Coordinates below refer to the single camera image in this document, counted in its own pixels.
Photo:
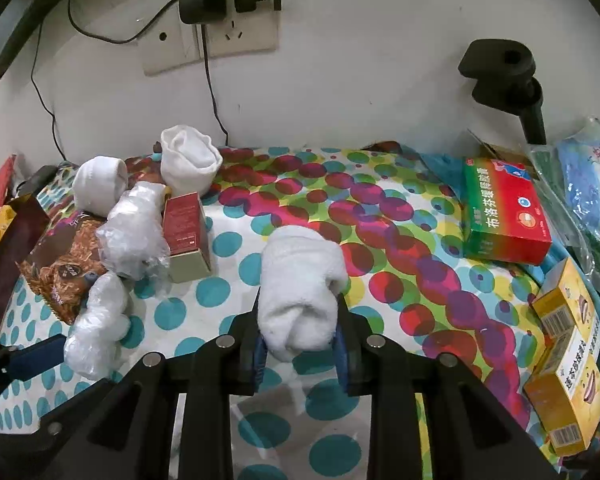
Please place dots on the brown cardboard box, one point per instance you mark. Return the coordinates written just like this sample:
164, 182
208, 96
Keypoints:
500, 151

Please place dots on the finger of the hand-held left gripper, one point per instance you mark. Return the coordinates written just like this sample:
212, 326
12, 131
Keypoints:
35, 357
55, 420

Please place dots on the red packet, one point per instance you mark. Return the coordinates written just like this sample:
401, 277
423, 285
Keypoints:
1, 182

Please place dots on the clear bag with blue cloth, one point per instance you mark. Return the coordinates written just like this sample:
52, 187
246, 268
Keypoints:
580, 185

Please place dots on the black remote-like object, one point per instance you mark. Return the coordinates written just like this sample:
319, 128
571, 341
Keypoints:
36, 179

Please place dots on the black plug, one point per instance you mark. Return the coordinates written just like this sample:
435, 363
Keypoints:
255, 0

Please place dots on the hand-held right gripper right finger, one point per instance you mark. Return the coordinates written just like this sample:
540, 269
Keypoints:
341, 355

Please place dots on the white sock with cuff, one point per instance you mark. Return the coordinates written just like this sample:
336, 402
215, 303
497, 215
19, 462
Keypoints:
190, 160

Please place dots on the black framed panel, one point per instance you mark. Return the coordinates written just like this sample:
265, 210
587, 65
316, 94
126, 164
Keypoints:
2, 15

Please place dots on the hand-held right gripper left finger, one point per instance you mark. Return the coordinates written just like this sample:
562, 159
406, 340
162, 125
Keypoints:
257, 360

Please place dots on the beige wall socket plate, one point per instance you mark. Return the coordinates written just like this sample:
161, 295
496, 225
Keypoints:
240, 35

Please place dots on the yellow carton box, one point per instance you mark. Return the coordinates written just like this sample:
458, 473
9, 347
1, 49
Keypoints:
567, 295
565, 395

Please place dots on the brown snack packet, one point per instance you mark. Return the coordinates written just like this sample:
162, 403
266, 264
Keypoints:
65, 265

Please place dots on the green and red medicine box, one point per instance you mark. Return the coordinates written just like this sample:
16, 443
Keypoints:
505, 220

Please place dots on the polka-dot cloth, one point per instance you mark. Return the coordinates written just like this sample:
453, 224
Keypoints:
330, 195

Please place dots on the dark maroon box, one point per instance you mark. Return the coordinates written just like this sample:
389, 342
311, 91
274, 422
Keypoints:
15, 245

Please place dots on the clear plastic bundle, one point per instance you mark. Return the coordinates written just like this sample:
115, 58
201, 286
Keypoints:
97, 325
132, 230

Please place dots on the black clamp mount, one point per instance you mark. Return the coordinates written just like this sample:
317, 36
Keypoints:
495, 62

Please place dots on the red carton box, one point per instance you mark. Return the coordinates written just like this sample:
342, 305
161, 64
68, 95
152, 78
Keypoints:
182, 225

